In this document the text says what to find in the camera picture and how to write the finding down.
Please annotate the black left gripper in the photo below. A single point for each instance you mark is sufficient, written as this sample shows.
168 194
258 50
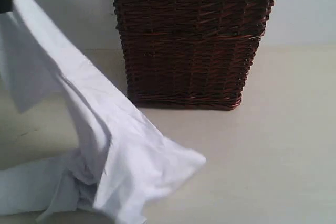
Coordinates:
6 6

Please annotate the dark brown wicker basket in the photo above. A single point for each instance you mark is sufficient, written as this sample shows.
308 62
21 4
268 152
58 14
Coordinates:
189 54

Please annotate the white t-shirt with red print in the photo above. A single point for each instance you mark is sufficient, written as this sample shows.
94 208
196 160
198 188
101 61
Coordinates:
122 160

